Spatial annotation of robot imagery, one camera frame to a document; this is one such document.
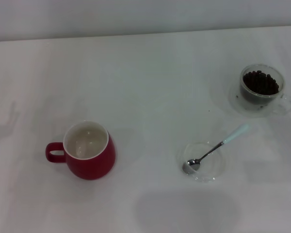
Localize blue handled metal spoon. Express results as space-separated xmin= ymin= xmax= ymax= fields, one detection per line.
xmin=182 ymin=123 xmax=251 ymax=174

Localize small clear glass dish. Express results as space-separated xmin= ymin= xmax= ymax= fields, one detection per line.
xmin=177 ymin=141 xmax=226 ymax=183

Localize dark coffee beans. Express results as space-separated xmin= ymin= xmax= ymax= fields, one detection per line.
xmin=242 ymin=70 xmax=280 ymax=95

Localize red ceramic mug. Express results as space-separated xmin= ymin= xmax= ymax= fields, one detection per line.
xmin=45 ymin=119 xmax=116 ymax=181

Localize clear glass saucer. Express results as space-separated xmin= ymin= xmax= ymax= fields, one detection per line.
xmin=229 ymin=80 xmax=290 ymax=118

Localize clear glass cup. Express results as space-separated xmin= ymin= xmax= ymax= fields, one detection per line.
xmin=240 ymin=64 xmax=291 ymax=115

